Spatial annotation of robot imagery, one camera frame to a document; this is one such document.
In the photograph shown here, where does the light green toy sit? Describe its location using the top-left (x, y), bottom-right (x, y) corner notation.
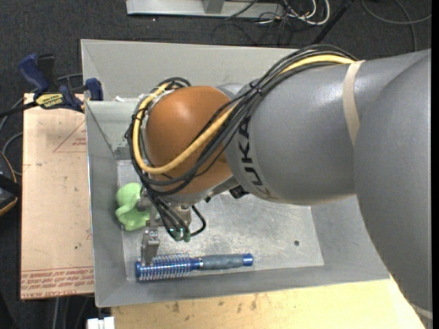
top-left (115, 182), bottom-right (152, 232)

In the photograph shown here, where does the brown cardboard board red print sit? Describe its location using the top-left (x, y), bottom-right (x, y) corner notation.
top-left (20, 93), bottom-right (95, 301)

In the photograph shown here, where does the grey metal bin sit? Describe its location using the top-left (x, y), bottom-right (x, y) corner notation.
top-left (80, 38), bottom-right (392, 308)

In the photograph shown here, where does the blue round hairbrush grey handle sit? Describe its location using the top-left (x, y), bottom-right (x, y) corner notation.
top-left (134, 252), bottom-right (254, 282)

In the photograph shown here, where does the black cylinder on white bracket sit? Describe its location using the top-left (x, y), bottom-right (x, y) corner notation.
top-left (205, 184), bottom-right (250, 204)

